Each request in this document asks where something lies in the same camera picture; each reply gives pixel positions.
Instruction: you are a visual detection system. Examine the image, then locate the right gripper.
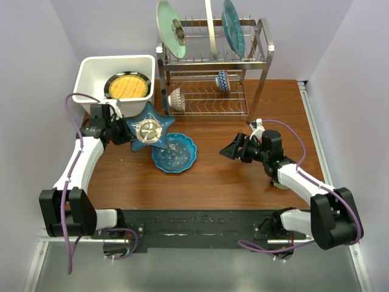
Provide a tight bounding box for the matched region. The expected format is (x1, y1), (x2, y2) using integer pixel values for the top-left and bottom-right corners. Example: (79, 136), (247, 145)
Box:
(219, 133), (269, 164)

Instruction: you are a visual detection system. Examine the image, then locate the black rimmed cream plate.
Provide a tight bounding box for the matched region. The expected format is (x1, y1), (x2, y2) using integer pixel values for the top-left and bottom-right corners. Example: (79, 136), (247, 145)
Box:
(104, 71), (151, 99)

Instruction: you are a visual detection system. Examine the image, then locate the yellow woven basket plate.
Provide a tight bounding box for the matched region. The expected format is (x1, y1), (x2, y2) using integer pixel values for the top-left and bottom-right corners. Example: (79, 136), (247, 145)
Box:
(108, 75), (149, 99)

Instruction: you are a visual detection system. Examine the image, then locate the dark teal bottom dish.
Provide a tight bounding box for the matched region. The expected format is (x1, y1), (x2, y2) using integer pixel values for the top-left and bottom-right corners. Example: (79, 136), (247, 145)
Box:
(125, 102), (176, 152)

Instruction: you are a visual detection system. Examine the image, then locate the turquoise scalloped plate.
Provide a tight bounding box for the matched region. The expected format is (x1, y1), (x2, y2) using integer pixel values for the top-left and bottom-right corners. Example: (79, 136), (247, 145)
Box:
(151, 133), (197, 173)

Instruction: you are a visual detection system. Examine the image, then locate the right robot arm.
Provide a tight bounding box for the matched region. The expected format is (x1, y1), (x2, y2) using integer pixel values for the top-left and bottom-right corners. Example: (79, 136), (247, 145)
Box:
(219, 130), (364, 250)

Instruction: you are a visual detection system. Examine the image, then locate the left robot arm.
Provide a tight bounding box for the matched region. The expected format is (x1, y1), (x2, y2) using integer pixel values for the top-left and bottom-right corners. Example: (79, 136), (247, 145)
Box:
(39, 102), (133, 238)

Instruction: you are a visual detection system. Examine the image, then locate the white plastic bin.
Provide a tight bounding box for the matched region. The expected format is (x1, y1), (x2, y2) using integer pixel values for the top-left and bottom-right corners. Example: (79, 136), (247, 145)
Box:
(73, 55), (156, 117)

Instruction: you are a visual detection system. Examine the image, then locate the beige paper cup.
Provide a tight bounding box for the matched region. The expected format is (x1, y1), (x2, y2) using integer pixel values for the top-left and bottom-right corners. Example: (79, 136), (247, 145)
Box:
(270, 180), (288, 190)

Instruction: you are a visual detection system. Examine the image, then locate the blue zigzag bowl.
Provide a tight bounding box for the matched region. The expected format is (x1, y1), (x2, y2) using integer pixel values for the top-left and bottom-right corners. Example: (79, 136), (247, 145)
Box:
(215, 70), (230, 92)

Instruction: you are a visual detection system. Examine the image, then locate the metal dish rack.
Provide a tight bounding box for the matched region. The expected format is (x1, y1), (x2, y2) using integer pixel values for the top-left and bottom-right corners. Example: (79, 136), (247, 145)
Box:
(156, 18), (275, 120)

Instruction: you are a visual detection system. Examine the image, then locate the red patterned bowl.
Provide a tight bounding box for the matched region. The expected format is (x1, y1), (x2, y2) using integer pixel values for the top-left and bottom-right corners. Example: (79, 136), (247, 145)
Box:
(168, 88), (186, 113)

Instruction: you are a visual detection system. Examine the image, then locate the mint flower plate in rack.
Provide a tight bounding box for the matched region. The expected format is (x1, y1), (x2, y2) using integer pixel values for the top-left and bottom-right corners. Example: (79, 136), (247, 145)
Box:
(156, 1), (187, 59)

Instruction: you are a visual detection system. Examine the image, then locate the teal plate in rack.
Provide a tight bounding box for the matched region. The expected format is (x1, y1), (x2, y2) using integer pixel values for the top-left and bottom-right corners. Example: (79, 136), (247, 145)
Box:
(221, 0), (245, 59)

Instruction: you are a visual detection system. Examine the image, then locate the beige plate in rack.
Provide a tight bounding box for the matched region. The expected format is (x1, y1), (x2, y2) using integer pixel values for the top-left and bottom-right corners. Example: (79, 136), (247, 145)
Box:
(205, 0), (218, 60)

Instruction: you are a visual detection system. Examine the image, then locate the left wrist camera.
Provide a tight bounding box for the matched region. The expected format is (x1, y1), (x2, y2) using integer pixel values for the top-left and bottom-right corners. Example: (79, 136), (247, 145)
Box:
(108, 99), (123, 120)

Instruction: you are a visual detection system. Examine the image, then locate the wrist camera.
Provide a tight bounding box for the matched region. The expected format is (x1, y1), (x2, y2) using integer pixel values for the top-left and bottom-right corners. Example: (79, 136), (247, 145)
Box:
(249, 119), (265, 140)
(108, 99), (123, 120)

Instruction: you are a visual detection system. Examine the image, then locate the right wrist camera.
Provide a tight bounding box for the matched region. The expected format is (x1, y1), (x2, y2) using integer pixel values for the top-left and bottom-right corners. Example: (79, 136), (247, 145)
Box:
(249, 119), (265, 140)

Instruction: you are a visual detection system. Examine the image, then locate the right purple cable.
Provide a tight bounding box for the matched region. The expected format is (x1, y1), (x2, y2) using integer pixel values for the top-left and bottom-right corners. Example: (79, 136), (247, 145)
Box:
(237, 119), (365, 259)

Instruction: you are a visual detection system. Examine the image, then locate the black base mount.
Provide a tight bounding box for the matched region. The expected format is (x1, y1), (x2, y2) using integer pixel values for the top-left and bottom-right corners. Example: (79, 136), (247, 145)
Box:
(91, 208), (314, 255)

